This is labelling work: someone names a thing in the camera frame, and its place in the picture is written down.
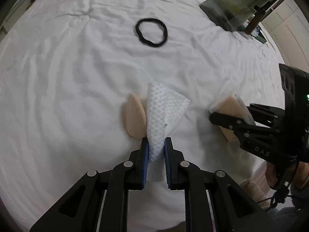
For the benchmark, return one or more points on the beige oval sponge pad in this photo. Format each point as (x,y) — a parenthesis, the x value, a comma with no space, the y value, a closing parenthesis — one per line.
(135,117)

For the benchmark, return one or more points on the green metal tray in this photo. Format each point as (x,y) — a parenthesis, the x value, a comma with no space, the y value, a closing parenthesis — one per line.
(256,33)

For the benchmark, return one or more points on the black hair band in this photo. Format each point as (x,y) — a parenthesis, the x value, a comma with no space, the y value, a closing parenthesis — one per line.
(151,32)

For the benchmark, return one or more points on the beige packaged sponge pack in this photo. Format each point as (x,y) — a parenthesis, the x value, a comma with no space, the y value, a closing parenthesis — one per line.
(232,105)

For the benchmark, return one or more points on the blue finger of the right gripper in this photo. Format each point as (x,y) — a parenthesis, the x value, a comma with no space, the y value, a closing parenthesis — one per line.
(237,125)
(266,115)

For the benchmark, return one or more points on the person's right hand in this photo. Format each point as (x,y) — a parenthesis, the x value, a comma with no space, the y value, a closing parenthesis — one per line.
(296,175)

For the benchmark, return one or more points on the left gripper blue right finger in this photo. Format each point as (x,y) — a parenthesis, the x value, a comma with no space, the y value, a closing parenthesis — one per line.
(171,165)

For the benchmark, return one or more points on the white wardrobe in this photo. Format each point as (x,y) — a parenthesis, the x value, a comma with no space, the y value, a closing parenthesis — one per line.
(288,27)

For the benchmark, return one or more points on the white mesh cloth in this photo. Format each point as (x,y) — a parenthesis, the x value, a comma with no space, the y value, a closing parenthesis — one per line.
(165,109)

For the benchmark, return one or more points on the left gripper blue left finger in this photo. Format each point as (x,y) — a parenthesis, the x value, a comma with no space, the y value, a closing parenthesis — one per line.
(143,158)

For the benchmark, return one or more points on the white bed duvet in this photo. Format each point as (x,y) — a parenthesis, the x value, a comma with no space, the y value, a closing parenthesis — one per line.
(67,67)

